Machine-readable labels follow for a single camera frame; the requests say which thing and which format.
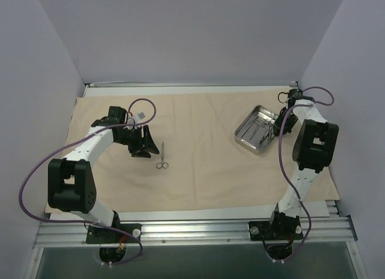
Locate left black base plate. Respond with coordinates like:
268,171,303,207
85,223,142,244

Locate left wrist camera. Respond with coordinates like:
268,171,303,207
126,112,146,124

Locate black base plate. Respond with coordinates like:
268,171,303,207
248,221,303,241
85,223,142,244

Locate steel surgical scissors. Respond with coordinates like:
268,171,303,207
156,142,169,170

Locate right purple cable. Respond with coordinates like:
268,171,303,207
277,87,334,262

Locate purple cable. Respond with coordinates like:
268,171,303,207
18,98,157,265
277,87,334,262

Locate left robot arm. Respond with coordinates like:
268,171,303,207
48,106,159,242

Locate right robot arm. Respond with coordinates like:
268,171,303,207
267,89,339,239

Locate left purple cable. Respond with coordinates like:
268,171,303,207
18,98,157,265

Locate steel surgical forceps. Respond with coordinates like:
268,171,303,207
250,117,274,144

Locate aluminium front rail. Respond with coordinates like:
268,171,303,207
34,216,355,248

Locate beige cloth wrap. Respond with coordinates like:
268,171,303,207
45,91,340,213

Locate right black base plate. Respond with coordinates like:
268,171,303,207
248,221,303,241

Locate steel instrument tray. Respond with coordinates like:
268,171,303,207
234,105,279,154

